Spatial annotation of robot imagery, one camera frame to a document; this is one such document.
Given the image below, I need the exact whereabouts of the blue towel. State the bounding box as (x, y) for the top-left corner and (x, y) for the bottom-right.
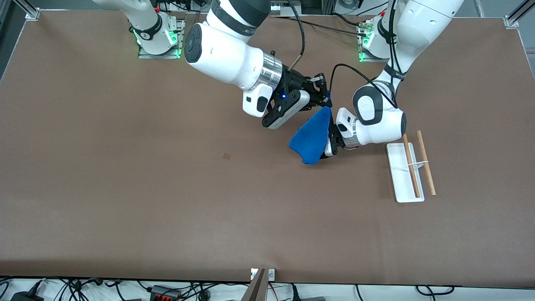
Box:
(289, 90), (334, 165)

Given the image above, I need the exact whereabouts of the white rack with wooden rods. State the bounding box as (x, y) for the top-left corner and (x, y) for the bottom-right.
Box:
(386, 130), (436, 203)

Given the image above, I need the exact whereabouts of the white power strip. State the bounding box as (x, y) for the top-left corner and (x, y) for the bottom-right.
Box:
(271, 0), (302, 15)

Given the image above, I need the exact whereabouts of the black box with orange connectors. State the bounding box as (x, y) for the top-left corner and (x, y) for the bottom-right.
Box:
(150, 285), (182, 301)

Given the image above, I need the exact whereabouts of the black power adapter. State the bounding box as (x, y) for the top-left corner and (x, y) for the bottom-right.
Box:
(10, 291), (44, 301)

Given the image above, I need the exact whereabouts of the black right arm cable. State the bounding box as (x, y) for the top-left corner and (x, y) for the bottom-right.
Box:
(286, 0), (306, 71)

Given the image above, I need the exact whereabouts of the long black table cable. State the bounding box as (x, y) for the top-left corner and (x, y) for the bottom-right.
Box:
(288, 17), (368, 37)

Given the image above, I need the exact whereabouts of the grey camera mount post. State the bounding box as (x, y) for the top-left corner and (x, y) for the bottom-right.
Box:
(241, 269), (268, 301)

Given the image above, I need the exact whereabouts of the aluminium frame profile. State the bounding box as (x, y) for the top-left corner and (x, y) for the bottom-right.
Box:
(508, 0), (535, 23)

